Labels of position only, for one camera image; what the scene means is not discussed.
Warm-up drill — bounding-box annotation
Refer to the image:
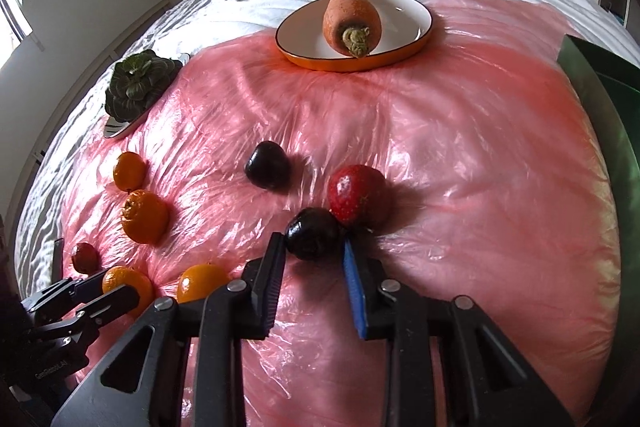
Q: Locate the window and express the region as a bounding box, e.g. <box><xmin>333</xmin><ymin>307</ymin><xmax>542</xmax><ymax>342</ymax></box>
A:
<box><xmin>0</xmin><ymin>0</ymin><xmax>32</xmax><ymax>66</ymax></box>

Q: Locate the carrot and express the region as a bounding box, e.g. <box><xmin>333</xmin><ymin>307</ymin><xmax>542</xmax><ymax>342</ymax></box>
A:
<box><xmin>322</xmin><ymin>0</ymin><xmax>382</xmax><ymax>58</ymax></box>

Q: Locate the middle orange with stem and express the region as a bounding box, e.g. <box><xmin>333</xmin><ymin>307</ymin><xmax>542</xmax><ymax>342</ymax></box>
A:
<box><xmin>120</xmin><ymin>190</ymin><xmax>169</xmax><ymax>244</ymax></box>

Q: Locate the small smooth orange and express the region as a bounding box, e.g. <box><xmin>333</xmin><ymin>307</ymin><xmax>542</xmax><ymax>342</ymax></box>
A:
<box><xmin>113</xmin><ymin>150</ymin><xmax>148</xmax><ymax>193</ymax></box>

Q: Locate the green bok choy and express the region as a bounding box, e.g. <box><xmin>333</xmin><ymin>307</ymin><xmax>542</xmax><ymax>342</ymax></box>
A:
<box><xmin>104</xmin><ymin>48</ymin><xmax>184</xmax><ymax>124</ymax></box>

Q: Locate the pink plastic sheet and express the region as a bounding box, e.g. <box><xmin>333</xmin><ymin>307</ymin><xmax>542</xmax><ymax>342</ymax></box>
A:
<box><xmin>61</xmin><ymin>0</ymin><xmax>620</xmax><ymax>421</ymax></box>

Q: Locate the green tray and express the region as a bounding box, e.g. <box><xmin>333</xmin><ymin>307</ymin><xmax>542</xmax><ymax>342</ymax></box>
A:
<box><xmin>558</xmin><ymin>35</ymin><xmax>639</xmax><ymax>340</ymax></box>

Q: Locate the small orange right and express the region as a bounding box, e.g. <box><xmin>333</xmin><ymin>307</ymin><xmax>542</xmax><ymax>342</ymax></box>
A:
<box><xmin>176</xmin><ymin>263</ymin><xmax>230</xmax><ymax>303</ymax></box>

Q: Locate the orange rimmed white plate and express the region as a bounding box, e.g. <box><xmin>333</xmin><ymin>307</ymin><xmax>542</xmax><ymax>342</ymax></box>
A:
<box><xmin>276</xmin><ymin>0</ymin><xmax>434</xmax><ymax>72</ymax></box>

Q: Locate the red apple left side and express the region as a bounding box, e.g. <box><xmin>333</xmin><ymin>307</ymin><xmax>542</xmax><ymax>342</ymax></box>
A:
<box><xmin>70</xmin><ymin>242</ymin><xmax>101</xmax><ymax>275</ymax></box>

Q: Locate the large orange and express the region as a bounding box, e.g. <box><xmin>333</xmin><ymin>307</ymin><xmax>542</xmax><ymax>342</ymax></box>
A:
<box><xmin>102</xmin><ymin>265</ymin><xmax>154</xmax><ymax>317</ymax></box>

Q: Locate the dark plum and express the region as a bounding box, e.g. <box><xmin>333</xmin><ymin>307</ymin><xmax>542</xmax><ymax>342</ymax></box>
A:
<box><xmin>244</xmin><ymin>141</ymin><xmax>292</xmax><ymax>191</ymax></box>
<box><xmin>285</xmin><ymin>207</ymin><xmax>345</xmax><ymax>261</ymax></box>

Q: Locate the silver patterned plate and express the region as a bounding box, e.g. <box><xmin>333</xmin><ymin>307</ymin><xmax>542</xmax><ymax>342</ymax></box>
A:
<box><xmin>103</xmin><ymin>52</ymin><xmax>191</xmax><ymax>140</ymax></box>

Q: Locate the small red apple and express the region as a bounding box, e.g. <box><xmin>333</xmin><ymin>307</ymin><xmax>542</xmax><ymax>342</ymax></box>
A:
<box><xmin>328</xmin><ymin>165</ymin><xmax>392</xmax><ymax>230</ymax></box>

